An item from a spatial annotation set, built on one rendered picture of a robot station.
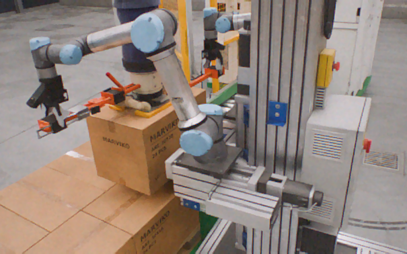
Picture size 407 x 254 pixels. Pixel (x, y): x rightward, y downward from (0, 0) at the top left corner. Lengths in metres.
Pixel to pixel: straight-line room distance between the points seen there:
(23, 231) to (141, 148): 0.79
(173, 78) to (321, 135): 0.60
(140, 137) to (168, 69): 0.60
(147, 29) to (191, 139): 0.41
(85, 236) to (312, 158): 1.20
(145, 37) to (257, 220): 0.77
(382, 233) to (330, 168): 1.45
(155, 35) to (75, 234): 1.22
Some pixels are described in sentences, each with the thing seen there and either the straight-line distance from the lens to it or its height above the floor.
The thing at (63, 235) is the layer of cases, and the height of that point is 0.54.
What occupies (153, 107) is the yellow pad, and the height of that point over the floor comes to 1.10.
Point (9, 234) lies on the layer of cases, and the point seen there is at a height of 0.54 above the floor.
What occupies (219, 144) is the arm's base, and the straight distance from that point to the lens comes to 1.48.
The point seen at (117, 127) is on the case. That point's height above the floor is 1.05.
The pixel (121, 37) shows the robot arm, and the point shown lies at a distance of 1.44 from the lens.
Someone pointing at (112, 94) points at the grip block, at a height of 1.23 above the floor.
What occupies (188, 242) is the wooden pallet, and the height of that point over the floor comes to 0.09.
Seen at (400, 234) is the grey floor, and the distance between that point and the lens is 2.92.
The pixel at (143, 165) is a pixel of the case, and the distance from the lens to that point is 1.85.
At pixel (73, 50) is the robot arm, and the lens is 1.44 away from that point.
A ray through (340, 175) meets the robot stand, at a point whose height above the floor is 1.02.
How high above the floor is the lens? 1.85
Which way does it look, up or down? 27 degrees down
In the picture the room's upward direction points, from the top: 3 degrees counter-clockwise
